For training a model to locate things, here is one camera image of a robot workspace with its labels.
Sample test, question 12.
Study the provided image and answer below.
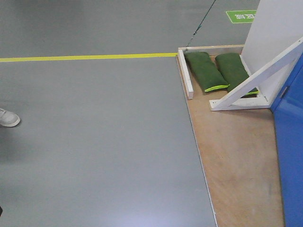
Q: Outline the green sandbag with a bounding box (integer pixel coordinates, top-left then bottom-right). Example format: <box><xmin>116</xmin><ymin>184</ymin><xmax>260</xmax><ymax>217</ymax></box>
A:
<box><xmin>185</xmin><ymin>52</ymin><xmax>230</xmax><ymax>93</ymax></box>
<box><xmin>215</xmin><ymin>53</ymin><xmax>249</xmax><ymax>92</ymax></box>

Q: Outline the plywood base platform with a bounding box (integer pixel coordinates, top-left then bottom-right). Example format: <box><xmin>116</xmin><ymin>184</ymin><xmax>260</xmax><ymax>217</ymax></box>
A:
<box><xmin>185</xmin><ymin>68</ymin><xmax>284</xmax><ymax>227</ymax></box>

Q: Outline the white wall panel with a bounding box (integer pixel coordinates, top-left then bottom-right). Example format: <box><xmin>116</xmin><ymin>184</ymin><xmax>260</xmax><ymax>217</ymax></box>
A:
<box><xmin>241</xmin><ymin>0</ymin><xmax>303</xmax><ymax>102</ymax></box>

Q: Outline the green sandbag left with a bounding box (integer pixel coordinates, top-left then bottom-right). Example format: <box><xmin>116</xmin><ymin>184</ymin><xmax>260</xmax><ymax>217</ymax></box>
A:
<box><xmin>185</xmin><ymin>52</ymin><xmax>230</xmax><ymax>93</ymax></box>

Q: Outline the white wooden brace far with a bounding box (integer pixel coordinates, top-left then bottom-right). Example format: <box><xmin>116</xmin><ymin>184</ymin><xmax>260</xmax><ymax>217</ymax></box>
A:
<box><xmin>209</xmin><ymin>38</ymin><xmax>303</xmax><ymax>111</ymax></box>

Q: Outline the white shoe right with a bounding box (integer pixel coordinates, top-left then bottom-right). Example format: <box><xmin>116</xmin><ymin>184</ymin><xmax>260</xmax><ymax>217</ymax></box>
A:
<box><xmin>0</xmin><ymin>108</ymin><xmax>21</xmax><ymax>127</ymax></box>

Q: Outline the blue door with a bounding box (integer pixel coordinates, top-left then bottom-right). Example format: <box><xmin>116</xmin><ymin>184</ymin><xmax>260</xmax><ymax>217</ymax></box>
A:
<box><xmin>271</xmin><ymin>68</ymin><xmax>303</xmax><ymax>227</ymax></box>

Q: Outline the white border batten far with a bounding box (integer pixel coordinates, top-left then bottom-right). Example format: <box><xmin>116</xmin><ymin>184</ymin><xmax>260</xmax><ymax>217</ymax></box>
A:
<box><xmin>177</xmin><ymin>48</ymin><xmax>194</xmax><ymax>100</ymax></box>

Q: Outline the green sandbag right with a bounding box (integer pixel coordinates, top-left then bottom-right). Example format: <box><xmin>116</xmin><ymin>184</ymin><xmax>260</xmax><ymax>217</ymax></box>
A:
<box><xmin>215</xmin><ymin>53</ymin><xmax>249</xmax><ymax>92</ymax></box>

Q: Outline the green floor sign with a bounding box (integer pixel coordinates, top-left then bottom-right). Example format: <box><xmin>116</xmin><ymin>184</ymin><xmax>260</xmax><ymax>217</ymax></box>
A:
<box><xmin>226</xmin><ymin>10</ymin><xmax>257</xmax><ymax>24</ymax></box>

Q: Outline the far dark tension rope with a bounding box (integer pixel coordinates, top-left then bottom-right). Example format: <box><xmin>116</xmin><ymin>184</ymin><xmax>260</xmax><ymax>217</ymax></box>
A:
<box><xmin>186</xmin><ymin>0</ymin><xmax>217</xmax><ymax>49</ymax></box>

